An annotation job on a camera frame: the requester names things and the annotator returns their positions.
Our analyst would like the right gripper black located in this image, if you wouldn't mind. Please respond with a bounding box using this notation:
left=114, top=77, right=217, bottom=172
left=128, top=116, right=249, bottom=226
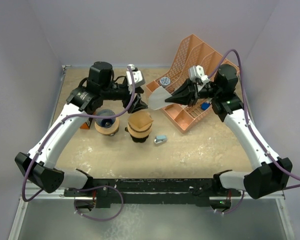
left=165, top=76, right=221, bottom=108

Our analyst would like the brown paper coffee filter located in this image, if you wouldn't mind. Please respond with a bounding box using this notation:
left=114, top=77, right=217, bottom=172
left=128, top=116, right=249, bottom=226
left=128, top=110, right=154, bottom=132

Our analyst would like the white paper coffee filter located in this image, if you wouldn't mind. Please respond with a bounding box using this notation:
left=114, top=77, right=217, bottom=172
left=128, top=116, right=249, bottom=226
left=147, top=86, right=172, bottom=110

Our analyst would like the wooden ring dripper stand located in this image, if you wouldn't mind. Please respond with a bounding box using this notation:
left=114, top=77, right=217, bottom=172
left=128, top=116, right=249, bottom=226
left=126, top=125, right=152, bottom=139

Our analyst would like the blue ribbed dripper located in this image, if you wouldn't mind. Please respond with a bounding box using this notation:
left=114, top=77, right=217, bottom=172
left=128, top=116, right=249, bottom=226
left=94, top=109, right=117, bottom=128

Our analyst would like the orange coffee filter bag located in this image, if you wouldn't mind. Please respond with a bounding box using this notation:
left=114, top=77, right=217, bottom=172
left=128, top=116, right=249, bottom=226
left=80, top=119, right=92, bottom=130

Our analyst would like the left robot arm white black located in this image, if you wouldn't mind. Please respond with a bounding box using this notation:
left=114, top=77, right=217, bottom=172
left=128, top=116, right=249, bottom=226
left=14, top=61, right=147, bottom=196

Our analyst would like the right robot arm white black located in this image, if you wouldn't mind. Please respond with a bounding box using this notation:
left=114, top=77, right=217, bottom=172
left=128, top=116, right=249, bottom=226
left=164, top=64, right=293, bottom=199

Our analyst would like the blue stamp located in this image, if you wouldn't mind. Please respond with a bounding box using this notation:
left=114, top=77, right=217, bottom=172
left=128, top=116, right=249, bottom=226
left=200, top=102, right=211, bottom=111

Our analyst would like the peach plastic desk organizer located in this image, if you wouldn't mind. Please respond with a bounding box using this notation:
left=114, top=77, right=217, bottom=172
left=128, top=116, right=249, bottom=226
left=146, top=34, right=244, bottom=133

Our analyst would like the small blue stapler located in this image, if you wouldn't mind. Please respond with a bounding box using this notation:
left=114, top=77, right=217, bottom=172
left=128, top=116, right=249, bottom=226
left=154, top=135, right=168, bottom=144

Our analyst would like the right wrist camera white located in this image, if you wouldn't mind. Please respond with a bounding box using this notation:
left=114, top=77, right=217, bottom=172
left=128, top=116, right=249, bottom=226
left=188, top=65, right=210, bottom=86

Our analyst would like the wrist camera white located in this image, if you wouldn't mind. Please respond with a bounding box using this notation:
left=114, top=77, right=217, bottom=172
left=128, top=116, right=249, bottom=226
left=188, top=65, right=210, bottom=86
left=126, top=64, right=146, bottom=93

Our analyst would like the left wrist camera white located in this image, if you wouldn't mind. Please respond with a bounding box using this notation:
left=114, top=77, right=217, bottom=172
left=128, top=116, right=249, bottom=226
left=126, top=64, right=146, bottom=93

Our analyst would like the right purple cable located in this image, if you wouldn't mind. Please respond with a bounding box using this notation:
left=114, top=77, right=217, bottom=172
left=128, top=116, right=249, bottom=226
left=208, top=49, right=300, bottom=216

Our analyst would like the purple cable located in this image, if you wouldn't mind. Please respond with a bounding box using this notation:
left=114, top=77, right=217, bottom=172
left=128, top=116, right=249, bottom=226
left=21, top=65, right=136, bottom=222
left=208, top=49, right=300, bottom=216

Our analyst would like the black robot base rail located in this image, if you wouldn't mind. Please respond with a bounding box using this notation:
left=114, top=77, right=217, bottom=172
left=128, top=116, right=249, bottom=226
left=64, top=178, right=241, bottom=209

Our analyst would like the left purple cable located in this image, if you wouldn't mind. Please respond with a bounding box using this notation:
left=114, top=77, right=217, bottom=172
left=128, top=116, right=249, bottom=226
left=21, top=65, right=136, bottom=222

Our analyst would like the aluminium frame rail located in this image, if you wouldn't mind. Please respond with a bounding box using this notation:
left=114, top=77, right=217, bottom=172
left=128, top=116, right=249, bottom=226
left=7, top=65, right=296, bottom=240

